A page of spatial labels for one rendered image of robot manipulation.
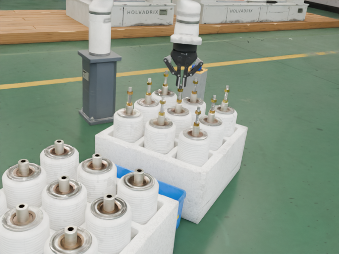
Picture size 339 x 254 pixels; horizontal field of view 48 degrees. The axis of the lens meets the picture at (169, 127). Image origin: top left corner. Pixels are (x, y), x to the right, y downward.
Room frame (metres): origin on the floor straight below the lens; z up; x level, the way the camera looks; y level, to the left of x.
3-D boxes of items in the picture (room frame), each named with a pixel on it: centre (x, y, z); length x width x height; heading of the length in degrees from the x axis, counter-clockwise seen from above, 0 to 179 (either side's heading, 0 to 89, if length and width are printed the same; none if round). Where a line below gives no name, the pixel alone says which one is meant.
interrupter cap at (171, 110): (1.18, -0.02, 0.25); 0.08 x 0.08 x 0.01
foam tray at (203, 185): (1.18, -0.02, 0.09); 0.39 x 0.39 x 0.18; 64
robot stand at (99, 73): (1.61, 0.33, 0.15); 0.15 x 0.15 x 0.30; 35
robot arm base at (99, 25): (1.61, 0.33, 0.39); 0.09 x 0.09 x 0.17; 35
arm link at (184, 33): (1.16, -0.02, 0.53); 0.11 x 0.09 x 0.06; 0
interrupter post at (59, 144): (0.85, 0.27, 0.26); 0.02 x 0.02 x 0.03
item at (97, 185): (0.80, 0.17, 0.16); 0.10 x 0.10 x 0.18
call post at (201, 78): (1.47, -0.08, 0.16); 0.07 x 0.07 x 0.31; 64
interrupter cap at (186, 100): (1.29, -0.08, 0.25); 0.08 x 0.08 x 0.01
